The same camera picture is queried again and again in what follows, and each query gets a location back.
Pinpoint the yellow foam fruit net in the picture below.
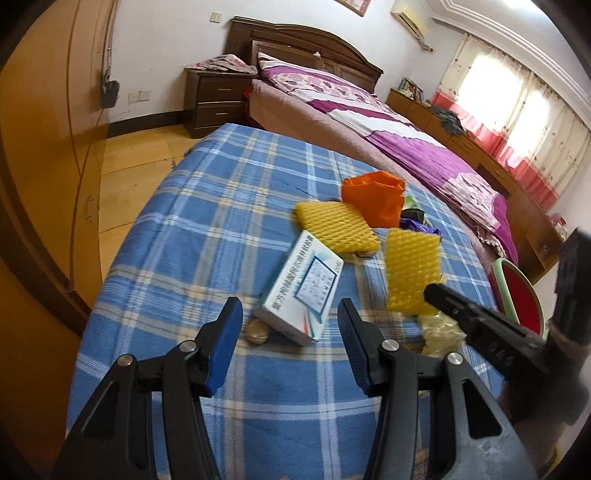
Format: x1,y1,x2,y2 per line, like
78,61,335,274
385,227,443,317
294,200,382,254

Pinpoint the blue plaid blanket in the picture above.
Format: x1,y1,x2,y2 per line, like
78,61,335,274
65,122,509,480

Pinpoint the pink floral cloth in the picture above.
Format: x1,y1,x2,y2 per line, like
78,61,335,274
196,54,258,75

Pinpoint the thin black cable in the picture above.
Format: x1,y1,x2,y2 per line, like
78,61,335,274
69,107,105,278

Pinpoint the framed wall photo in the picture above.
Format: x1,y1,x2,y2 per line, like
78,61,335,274
333,0,372,17

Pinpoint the grey clothes pile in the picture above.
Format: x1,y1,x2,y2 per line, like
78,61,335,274
429,105,467,137

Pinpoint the long wooden cabinet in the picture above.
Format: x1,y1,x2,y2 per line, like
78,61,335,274
385,88,566,284

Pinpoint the clear plastic bag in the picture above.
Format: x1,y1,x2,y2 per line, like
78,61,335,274
418,311,467,357

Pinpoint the dark wooden nightstand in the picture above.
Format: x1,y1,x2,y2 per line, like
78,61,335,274
185,68,257,139

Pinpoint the dark wooden bed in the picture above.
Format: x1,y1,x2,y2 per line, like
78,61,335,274
225,16,520,268

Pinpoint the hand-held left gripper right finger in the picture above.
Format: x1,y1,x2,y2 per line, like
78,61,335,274
337,298,539,480

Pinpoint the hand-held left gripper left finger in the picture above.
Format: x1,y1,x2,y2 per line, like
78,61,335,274
51,296,244,480

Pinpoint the white and pink curtain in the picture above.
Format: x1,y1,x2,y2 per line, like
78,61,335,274
431,34,591,208

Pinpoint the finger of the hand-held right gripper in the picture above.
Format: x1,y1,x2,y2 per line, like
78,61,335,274
424,282,552,384

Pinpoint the green and red trash bin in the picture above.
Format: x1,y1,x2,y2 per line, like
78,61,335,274
492,258,548,335

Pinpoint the white medicine box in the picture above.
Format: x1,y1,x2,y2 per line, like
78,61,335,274
253,230,345,347

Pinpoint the grey braided cord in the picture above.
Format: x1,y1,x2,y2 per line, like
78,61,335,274
104,0,116,81

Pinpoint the yellow wooden wardrobe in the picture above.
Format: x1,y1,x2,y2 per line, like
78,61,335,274
0,0,118,480

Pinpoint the small beige nut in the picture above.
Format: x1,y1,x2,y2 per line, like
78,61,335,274
245,320,271,344

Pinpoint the white air conditioner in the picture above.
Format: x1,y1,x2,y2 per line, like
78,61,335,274
390,0,430,38

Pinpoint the purple floral quilt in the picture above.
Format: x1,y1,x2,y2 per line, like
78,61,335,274
256,51,520,266

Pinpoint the black charger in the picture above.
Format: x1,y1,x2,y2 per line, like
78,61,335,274
100,79,121,109

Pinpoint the orange plastic bag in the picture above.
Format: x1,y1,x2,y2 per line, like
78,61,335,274
341,171,407,229

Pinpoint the mauve bed sheet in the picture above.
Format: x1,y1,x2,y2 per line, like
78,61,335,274
249,78,499,278

